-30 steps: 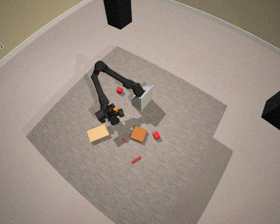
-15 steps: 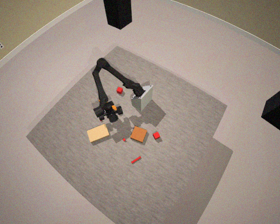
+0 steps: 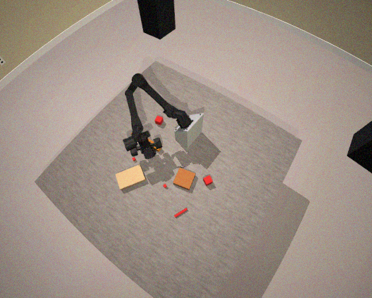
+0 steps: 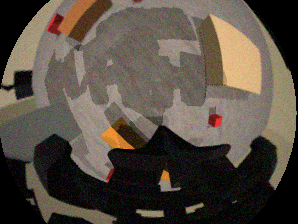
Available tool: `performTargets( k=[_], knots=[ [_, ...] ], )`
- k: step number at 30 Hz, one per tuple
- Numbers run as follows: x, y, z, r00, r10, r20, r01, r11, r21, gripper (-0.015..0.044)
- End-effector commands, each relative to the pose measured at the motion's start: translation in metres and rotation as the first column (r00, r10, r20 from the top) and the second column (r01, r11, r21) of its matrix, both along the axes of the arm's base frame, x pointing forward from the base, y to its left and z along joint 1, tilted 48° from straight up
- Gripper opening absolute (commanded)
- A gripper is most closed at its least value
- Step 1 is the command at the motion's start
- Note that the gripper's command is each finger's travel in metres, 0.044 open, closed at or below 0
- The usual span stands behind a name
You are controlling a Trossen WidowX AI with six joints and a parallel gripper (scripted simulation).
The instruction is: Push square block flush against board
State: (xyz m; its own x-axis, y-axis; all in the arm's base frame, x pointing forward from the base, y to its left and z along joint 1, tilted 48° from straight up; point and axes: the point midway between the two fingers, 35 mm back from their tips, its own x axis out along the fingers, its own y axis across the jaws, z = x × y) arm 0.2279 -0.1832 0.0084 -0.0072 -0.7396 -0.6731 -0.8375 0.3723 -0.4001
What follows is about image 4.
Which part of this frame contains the orange square block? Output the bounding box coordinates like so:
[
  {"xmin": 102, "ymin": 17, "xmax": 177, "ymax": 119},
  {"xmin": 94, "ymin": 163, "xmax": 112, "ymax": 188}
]
[{"xmin": 57, "ymin": 0, "xmax": 113, "ymax": 43}]

